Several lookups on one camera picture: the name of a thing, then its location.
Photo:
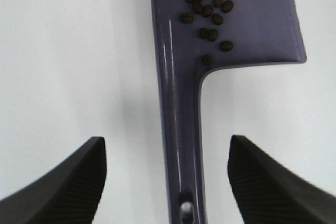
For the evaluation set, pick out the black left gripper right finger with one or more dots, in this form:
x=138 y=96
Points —
x=267 y=192

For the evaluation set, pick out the purple plastic dustpan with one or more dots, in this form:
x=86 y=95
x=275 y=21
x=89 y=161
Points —
x=254 y=33

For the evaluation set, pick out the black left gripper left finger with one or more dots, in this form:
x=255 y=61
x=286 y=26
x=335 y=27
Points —
x=69 y=193

